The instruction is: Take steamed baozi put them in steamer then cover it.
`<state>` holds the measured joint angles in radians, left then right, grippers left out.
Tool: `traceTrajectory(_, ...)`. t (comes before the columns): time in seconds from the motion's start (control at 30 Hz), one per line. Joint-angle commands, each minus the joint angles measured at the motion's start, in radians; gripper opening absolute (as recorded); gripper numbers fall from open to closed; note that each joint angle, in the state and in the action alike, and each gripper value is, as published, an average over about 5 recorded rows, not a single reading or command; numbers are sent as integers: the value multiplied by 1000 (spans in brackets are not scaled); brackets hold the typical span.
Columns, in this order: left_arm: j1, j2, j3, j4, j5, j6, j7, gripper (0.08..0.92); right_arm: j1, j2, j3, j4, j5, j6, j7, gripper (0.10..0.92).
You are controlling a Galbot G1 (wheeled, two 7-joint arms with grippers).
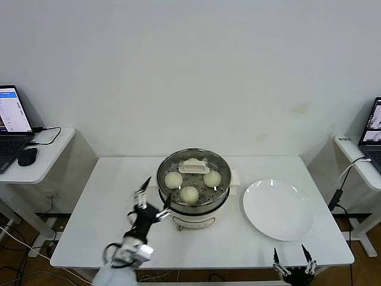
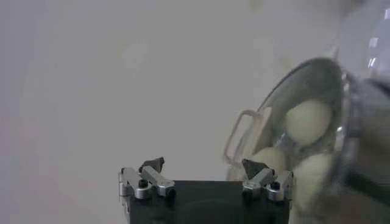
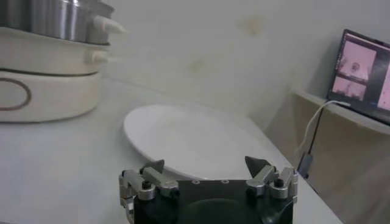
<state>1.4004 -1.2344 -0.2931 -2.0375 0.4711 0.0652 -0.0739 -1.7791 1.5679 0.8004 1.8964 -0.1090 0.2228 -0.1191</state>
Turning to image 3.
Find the white side table with label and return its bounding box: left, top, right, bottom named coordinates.
left=292, top=89, right=390, bottom=136

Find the white work table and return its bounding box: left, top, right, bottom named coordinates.
left=0, top=77, right=345, bottom=224

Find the white laptop cable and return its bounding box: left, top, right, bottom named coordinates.
left=294, top=100, right=351, bottom=153

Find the black adapter with cable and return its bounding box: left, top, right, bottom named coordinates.
left=297, top=106, right=324, bottom=180

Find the cream electric cooker pot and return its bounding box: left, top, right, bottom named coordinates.
left=0, top=26, right=110, bottom=123

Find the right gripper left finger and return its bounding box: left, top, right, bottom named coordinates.
left=118, top=158, right=180, bottom=215

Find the black laptop pink screen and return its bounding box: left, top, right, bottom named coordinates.
left=327, top=29, right=390, bottom=126

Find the steel steamer basket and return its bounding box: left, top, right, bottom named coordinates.
left=0, top=0, right=127, bottom=45

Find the white round plate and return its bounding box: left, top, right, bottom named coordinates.
left=123, top=103, right=277, bottom=181

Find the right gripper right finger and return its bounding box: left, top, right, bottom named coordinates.
left=244, top=155, right=299, bottom=204

